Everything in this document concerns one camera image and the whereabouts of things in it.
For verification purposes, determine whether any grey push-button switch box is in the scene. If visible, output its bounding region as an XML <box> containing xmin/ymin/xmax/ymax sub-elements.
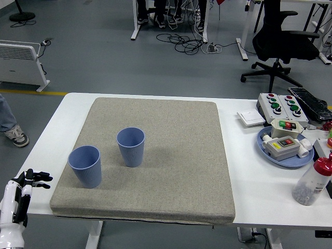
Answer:
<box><xmin>261</xmin><ymin>132</ymin><xmax>312</xmax><ymax>162</ymax></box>

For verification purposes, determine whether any grey-brown fabric mat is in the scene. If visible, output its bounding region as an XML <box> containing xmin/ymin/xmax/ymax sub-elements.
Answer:
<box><xmin>49</xmin><ymin>97</ymin><xmax>237</xmax><ymax>226</ymax></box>

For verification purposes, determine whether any black floor cable bundle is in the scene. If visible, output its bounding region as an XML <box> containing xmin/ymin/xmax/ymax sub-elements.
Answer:
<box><xmin>155</xmin><ymin>32</ymin><xmax>208</xmax><ymax>55</ymax></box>

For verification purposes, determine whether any white panel heater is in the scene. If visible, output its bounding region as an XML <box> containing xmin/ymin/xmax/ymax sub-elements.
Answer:
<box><xmin>0</xmin><ymin>39</ymin><xmax>51</xmax><ymax>93</ymax></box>

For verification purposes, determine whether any blue ribbed plastic cup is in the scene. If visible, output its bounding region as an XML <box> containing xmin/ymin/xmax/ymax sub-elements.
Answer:
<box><xmin>116</xmin><ymin>127</ymin><xmax>146</xmax><ymax>168</ymax></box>
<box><xmin>67</xmin><ymin>145</ymin><xmax>102</xmax><ymax>189</ymax></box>

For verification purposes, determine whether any white under-table power strip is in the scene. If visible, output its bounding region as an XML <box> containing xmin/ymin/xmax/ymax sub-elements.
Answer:
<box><xmin>237</xmin><ymin>227</ymin><xmax>268</xmax><ymax>244</ymax></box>

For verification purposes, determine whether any white desk frame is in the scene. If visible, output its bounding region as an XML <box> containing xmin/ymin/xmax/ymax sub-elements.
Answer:
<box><xmin>235</xmin><ymin>0</ymin><xmax>261</xmax><ymax>62</ymax></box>
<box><xmin>306</xmin><ymin>0</ymin><xmax>332</xmax><ymax>65</ymax></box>
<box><xmin>130</xmin><ymin>0</ymin><xmax>209</xmax><ymax>44</ymax></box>

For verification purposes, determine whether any person's leg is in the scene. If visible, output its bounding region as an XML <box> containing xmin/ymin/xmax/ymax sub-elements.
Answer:
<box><xmin>0</xmin><ymin>93</ymin><xmax>30</xmax><ymax>148</ymax></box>

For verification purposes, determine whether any white wall switch plate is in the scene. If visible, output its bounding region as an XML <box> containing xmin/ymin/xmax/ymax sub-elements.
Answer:
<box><xmin>236</xmin><ymin>109</ymin><xmax>267</xmax><ymax>127</ymax></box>

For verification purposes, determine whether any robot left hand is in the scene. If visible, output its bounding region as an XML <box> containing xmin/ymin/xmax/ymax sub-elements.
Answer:
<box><xmin>0</xmin><ymin>168</ymin><xmax>53</xmax><ymax>249</ymax></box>

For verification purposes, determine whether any white push-button switch box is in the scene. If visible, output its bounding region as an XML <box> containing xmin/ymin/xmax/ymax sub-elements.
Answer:
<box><xmin>270</xmin><ymin>118</ymin><xmax>305</xmax><ymax>139</ymax></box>

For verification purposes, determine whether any black office chair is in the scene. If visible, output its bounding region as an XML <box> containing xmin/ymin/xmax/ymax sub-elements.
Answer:
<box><xmin>240</xmin><ymin>0</ymin><xmax>320</xmax><ymax>93</ymax></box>

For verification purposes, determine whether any black wrapped keyboard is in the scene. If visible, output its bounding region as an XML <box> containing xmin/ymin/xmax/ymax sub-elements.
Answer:
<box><xmin>287</xmin><ymin>87</ymin><xmax>332</xmax><ymax>122</ymax></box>

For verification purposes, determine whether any black round stand base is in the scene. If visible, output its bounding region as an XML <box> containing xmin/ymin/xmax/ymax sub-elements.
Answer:
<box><xmin>9</xmin><ymin>0</ymin><xmax>36</xmax><ymax>22</ymax></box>

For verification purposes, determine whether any blue round plate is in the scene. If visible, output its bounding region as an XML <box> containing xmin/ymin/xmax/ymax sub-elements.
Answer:
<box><xmin>256</xmin><ymin>126</ymin><xmax>315</xmax><ymax>169</ymax></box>

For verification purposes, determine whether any white box with red button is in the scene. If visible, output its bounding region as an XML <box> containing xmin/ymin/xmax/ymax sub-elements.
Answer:
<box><xmin>313</xmin><ymin>138</ymin><xmax>332</xmax><ymax>159</ymax></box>

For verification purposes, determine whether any person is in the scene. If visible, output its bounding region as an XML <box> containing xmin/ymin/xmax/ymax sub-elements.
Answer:
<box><xmin>167</xmin><ymin>0</ymin><xmax>208</xmax><ymax>32</ymax></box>
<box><xmin>136</xmin><ymin>0</ymin><xmax>167</xmax><ymax>29</ymax></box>

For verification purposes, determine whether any clear bottle with red cap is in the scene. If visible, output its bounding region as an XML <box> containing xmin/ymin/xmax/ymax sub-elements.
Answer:
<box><xmin>291</xmin><ymin>153</ymin><xmax>332</xmax><ymax>206</ymax></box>

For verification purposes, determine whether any white table leg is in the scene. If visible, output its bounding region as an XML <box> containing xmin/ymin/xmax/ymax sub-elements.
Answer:
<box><xmin>85</xmin><ymin>220</ymin><xmax>104</xmax><ymax>249</ymax></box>
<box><xmin>266</xmin><ymin>228</ymin><xmax>284</xmax><ymax>249</ymax></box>

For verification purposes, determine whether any grey four-button control box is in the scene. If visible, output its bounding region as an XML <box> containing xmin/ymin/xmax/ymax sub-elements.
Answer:
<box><xmin>277</xmin><ymin>94</ymin><xmax>309</xmax><ymax>125</ymax></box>
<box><xmin>256</xmin><ymin>92</ymin><xmax>287</xmax><ymax>122</ymax></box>

